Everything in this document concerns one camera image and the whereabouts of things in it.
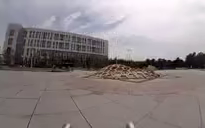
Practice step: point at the wide pale multi-storey building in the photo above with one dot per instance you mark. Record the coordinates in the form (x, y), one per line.
(56, 46)

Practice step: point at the grey paved plaza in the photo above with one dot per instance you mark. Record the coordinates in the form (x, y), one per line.
(100, 100)

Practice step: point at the row of dark trees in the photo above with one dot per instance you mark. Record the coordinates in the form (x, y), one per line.
(176, 62)

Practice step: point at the robot's own part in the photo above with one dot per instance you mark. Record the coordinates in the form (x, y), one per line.
(130, 125)
(67, 125)

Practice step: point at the pile of rubble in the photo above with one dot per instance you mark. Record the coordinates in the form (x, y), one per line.
(125, 72)

